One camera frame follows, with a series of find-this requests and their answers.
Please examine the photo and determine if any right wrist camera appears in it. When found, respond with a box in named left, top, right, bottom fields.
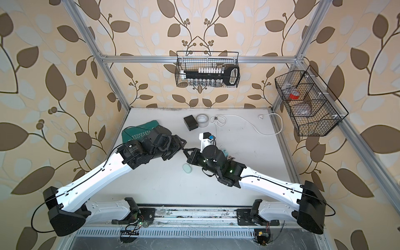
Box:
left=199, top=132, right=216, bottom=153

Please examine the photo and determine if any right wire basket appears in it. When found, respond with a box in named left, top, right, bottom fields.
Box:
left=275, top=66, right=349, bottom=136

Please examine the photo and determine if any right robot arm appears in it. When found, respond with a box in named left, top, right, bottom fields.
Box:
left=183, top=145, right=329, bottom=234

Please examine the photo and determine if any wire basket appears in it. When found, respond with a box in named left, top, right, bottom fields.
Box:
left=175, top=50, right=241, bottom=88
left=275, top=66, right=349, bottom=136

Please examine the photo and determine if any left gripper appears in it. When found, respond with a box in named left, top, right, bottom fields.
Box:
left=149, top=133, right=187, bottom=160

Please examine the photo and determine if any clear tape roll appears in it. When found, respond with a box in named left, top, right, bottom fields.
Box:
left=196, top=114, right=209, bottom=128

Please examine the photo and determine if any mint earbud case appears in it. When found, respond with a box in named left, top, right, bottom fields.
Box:
left=182, top=164, right=192, bottom=174

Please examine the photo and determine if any back wire basket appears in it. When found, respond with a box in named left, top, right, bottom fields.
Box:
left=175, top=50, right=241, bottom=88

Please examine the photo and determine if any black white tool set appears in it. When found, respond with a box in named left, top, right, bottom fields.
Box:
left=175, top=64, right=241, bottom=87

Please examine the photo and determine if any white power strip cable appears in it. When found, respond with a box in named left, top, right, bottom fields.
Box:
left=210, top=112, right=283, bottom=136

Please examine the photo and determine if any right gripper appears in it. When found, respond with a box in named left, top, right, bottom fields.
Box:
left=185, top=147, right=222, bottom=177

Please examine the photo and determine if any green tool case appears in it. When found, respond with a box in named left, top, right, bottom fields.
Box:
left=121, top=120, right=159, bottom=143

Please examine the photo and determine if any red white item in basket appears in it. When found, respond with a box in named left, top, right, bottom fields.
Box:
left=288, top=87, right=300, bottom=100

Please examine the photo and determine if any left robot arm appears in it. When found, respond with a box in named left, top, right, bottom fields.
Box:
left=43, top=126, right=186, bottom=236

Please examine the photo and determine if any black box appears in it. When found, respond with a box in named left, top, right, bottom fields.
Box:
left=183, top=115, right=199, bottom=131

